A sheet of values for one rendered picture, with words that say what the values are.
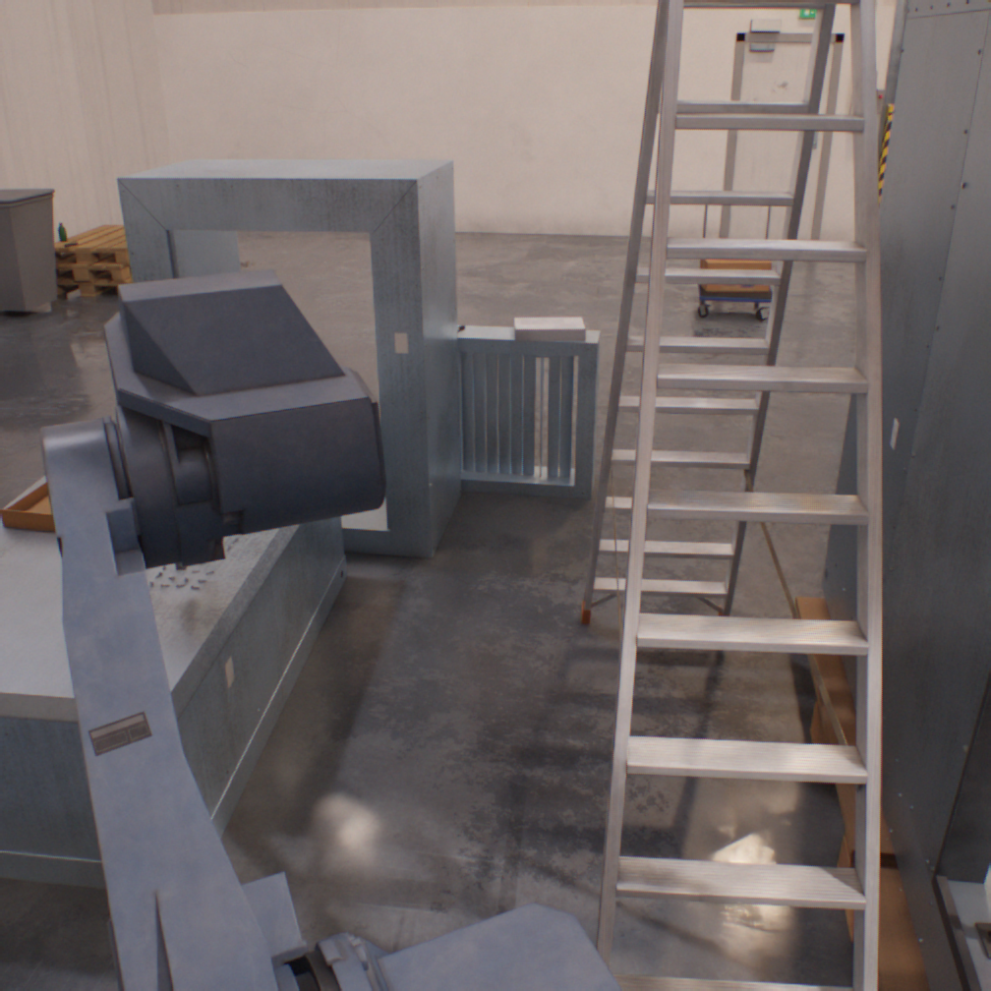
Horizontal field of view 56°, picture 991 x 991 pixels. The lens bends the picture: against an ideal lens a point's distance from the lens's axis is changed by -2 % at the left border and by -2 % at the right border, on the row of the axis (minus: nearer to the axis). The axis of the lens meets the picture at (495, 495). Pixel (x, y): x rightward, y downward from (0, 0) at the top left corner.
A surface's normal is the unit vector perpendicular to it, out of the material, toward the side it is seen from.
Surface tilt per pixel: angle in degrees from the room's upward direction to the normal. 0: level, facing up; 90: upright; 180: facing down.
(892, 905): 0
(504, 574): 0
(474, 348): 90
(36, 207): 96
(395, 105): 90
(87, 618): 35
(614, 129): 90
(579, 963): 0
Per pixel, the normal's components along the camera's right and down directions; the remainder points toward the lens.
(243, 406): 0.07, -0.82
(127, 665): 0.23, -0.51
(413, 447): -0.16, 0.42
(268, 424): 0.37, -0.02
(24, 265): 0.97, 0.18
